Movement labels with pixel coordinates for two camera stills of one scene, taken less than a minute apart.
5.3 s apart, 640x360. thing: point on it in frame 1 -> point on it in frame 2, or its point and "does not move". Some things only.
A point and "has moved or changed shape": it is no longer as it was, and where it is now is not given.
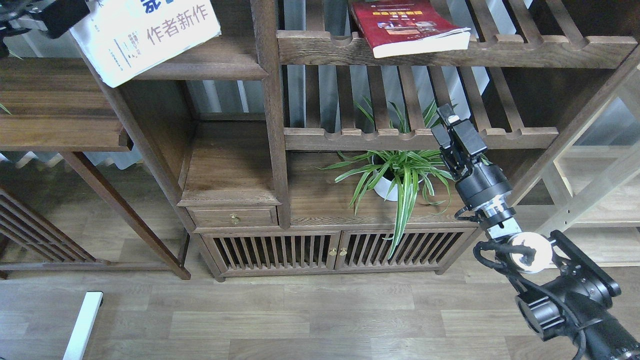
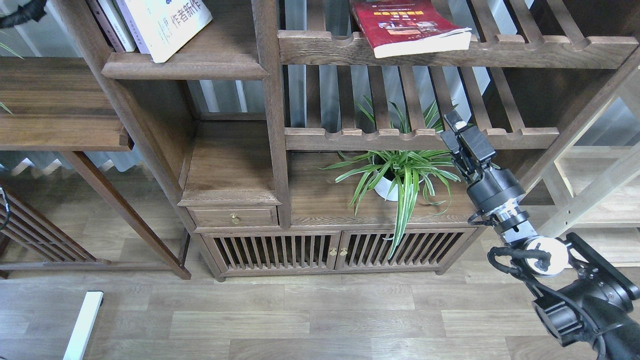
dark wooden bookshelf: x=300 y=154 does not move
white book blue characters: x=121 y=38 has moved or changed shape
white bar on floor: x=84 y=326 does not move
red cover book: x=396 y=28 does not move
